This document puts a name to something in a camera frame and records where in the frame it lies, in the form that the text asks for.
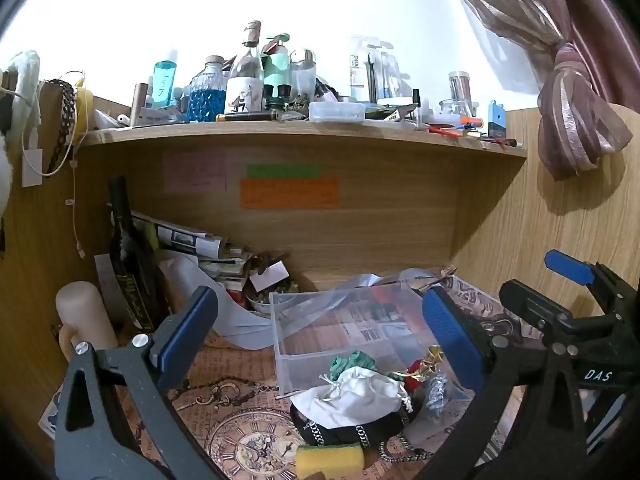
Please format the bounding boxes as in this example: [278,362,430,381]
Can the clear pump bottle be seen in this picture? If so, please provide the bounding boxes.
[372,40,402,102]

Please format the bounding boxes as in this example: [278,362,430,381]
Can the glass jar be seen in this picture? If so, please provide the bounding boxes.
[439,71,476,119]

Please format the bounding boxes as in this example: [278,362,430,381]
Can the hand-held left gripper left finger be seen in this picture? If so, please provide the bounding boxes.
[54,286,231,480]

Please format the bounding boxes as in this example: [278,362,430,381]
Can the silver glitter ornament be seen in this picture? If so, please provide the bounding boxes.
[425,372,451,413]

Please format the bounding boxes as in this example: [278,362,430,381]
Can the metal pliers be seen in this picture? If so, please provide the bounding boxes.
[399,263,459,294]

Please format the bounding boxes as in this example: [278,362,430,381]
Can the green knitted cloth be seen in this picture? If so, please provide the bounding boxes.
[330,350,377,380]

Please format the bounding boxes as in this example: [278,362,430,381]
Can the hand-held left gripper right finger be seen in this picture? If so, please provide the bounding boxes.
[421,286,589,480]

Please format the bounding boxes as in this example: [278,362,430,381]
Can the clear plastic storage box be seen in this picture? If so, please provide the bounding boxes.
[269,280,453,397]

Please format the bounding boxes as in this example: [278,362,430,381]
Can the white pump bottle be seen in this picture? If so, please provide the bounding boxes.
[349,36,371,102]

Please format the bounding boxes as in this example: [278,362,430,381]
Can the white paper card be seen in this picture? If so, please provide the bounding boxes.
[249,261,290,294]

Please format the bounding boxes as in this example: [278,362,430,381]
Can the stack of newspapers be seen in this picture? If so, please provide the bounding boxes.
[130,210,255,293]

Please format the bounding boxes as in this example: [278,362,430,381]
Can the wooden shelf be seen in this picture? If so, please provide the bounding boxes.
[77,119,529,162]

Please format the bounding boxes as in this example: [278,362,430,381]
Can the beige earphone cable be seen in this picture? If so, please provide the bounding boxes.
[64,132,86,260]

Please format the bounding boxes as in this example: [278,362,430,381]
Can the blue box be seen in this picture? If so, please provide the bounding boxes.
[487,100,507,139]

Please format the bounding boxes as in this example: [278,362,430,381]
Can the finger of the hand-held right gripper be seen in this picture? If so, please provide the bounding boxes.
[499,280,576,342]
[544,249,632,307]

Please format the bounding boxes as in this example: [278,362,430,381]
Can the black bag with silver chain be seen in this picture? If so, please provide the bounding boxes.
[289,395,436,466]

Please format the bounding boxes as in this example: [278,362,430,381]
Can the vintage printed table mat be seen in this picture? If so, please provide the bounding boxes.
[40,275,551,480]

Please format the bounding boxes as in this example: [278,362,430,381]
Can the brown striped curtain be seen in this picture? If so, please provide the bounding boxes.
[434,0,640,182]

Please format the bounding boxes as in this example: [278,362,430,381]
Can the dark beaded necklace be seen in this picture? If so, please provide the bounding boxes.
[42,79,77,177]

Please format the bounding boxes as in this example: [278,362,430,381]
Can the white drawstring pouch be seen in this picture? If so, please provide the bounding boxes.
[290,366,408,430]

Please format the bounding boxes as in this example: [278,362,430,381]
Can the tall light blue bottle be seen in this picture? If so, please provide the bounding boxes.
[151,49,179,109]

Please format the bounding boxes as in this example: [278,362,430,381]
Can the clear plastic case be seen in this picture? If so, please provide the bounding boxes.
[308,101,366,123]

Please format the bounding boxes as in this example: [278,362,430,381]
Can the faceted glass bottle blue liquid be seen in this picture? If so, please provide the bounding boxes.
[187,55,229,124]

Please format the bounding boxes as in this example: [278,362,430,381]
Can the clear plastic bag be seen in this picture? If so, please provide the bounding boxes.
[160,254,396,352]

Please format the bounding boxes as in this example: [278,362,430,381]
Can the orange sticky note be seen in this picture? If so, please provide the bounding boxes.
[239,178,340,210]

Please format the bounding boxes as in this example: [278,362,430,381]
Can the green sticky note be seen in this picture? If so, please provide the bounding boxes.
[246,163,319,179]

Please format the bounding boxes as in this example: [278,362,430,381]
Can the yellow sponge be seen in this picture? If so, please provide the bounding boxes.
[295,442,366,478]

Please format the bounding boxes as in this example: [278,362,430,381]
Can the cream cylindrical candle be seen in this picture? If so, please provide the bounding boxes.
[55,281,119,362]

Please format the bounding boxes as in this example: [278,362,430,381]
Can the white paper tag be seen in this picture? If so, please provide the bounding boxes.
[22,147,44,187]

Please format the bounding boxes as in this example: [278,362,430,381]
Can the clear round bottle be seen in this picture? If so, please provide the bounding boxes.
[290,48,319,106]

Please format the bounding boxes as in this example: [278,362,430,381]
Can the clear corked glass bottle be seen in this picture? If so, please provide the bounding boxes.
[224,20,265,114]

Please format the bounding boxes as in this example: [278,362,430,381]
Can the red ornament with gold ribbon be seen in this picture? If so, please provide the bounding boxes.
[387,345,446,393]

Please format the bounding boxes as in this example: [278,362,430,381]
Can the mint green pump bottle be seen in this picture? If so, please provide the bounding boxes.
[262,32,292,107]

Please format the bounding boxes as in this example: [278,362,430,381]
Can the pink sticky note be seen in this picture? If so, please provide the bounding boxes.
[164,151,227,192]

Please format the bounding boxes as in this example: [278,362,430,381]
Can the dark wine bottle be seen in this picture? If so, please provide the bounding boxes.
[107,176,157,333]

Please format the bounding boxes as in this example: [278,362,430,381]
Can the brown cardboard tube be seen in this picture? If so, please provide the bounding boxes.
[130,82,149,127]

